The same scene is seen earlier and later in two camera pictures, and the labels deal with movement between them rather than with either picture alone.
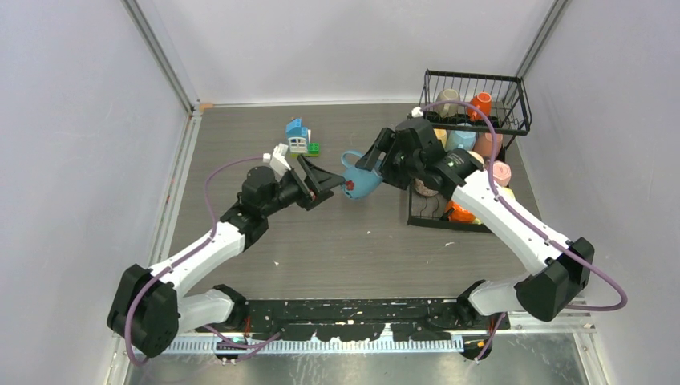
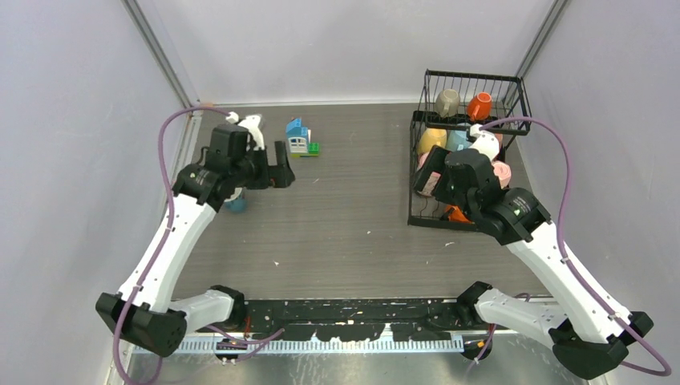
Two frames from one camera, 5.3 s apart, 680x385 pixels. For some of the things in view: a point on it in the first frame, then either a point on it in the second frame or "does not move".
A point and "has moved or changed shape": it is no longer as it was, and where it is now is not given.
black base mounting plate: (424, 319) does not move
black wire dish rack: (479, 114) does not move
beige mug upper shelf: (447, 95) does not move
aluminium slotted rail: (410, 345) does not move
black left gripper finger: (318, 180) → (281, 175)
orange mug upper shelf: (482, 101) does not move
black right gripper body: (402, 168) → (452, 196)
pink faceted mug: (501, 172) does not move
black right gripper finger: (382, 143) → (435, 162)
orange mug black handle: (456, 213) does not move
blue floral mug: (361, 183) has moved or changed shape
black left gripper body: (289, 192) → (252, 171)
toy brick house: (299, 139) does not move
